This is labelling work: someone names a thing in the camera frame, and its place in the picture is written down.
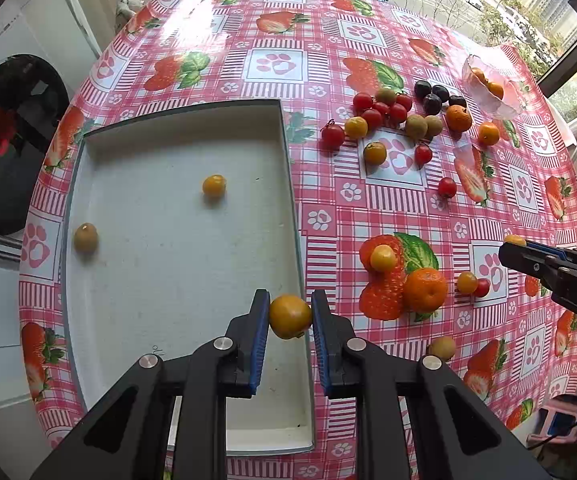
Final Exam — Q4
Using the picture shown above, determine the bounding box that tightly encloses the brown longan far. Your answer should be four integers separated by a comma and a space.
374, 87, 398, 106

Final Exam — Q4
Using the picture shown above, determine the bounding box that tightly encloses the yellow tomato near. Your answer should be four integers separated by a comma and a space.
456, 271, 479, 296

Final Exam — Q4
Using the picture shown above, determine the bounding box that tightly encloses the brown longan right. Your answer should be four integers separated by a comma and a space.
425, 115, 444, 139

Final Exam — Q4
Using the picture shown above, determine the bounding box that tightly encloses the orange in bowl left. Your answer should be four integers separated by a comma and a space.
471, 67, 488, 86

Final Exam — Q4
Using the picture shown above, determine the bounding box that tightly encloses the orange kumquat large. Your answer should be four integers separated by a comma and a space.
477, 122, 500, 146

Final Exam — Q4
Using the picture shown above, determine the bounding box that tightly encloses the red cherry tomato single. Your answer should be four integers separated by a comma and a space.
415, 144, 433, 167

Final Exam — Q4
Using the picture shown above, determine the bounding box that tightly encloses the white rectangular tray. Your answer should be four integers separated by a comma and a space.
60, 98, 317, 458

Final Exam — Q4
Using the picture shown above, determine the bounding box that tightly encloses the brown longan near edge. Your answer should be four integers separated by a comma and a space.
427, 336, 457, 362

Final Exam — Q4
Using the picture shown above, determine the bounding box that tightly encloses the yellow cherry tomato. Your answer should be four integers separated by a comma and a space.
344, 116, 369, 140
363, 141, 387, 166
269, 295, 313, 340

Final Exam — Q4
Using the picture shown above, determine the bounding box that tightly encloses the brown longan centre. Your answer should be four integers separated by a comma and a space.
405, 114, 427, 141

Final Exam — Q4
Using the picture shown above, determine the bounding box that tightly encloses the large mandarin orange near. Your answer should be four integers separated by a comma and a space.
403, 268, 448, 314

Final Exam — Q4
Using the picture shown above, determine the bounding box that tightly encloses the yellow tomato small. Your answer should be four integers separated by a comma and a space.
202, 174, 226, 200

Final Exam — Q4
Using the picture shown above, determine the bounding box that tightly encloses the red cherry tomato cluster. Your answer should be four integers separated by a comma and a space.
396, 93, 412, 112
372, 102, 389, 118
361, 108, 384, 131
389, 103, 408, 126
353, 92, 373, 115

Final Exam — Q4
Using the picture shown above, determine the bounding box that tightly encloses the dark plum right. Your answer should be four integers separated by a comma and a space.
448, 94, 467, 108

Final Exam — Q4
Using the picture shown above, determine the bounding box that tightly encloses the black washing machine door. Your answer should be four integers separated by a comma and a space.
0, 54, 69, 236

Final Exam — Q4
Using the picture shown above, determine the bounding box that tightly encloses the orange in bowl right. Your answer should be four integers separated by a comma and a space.
487, 80, 505, 100

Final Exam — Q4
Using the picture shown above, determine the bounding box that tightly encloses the yellow tomato on strawberry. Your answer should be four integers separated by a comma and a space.
370, 244, 398, 273

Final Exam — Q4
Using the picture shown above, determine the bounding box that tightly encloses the red tomato near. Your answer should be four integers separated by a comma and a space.
473, 278, 490, 298

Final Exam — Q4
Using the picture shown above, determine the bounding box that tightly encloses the dark plum left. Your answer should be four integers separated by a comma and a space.
413, 79, 433, 101

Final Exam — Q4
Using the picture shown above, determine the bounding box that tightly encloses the pink strawberry tablecloth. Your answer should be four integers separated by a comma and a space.
19, 0, 577, 444

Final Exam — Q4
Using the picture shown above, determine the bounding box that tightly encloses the small yellow kumquat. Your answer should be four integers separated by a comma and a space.
505, 234, 526, 247

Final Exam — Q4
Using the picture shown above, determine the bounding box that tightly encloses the dark plum middle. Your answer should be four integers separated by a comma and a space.
432, 84, 450, 103

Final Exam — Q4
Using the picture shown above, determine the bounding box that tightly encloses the red cherry tomato left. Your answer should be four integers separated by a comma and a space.
320, 119, 345, 151

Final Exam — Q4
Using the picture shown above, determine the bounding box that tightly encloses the orange in bowl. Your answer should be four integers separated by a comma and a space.
471, 67, 488, 86
487, 80, 505, 100

